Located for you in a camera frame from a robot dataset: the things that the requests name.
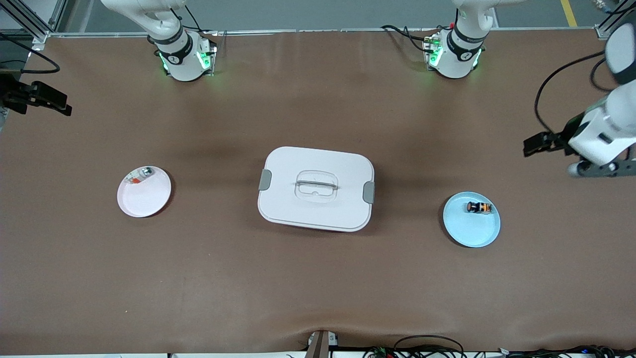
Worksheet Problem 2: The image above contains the light blue round plate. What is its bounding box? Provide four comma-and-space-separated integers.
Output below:
443, 191, 501, 248

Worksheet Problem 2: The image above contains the pink round plate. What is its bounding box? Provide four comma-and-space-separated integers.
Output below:
117, 166, 172, 218

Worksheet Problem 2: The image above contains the white lidded storage box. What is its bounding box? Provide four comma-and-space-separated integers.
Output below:
257, 146, 376, 233

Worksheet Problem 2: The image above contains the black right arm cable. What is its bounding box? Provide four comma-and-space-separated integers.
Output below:
0, 32, 61, 75

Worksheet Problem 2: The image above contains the aluminium frame profile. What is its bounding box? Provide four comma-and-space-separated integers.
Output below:
594, 0, 636, 40
0, 0, 69, 51

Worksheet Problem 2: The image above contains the black base cable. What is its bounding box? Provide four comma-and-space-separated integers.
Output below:
380, 24, 439, 53

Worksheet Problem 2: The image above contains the black looped cable bundle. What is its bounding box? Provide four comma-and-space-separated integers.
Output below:
363, 335, 469, 358

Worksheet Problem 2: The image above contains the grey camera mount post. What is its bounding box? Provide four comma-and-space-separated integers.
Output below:
306, 331, 339, 358

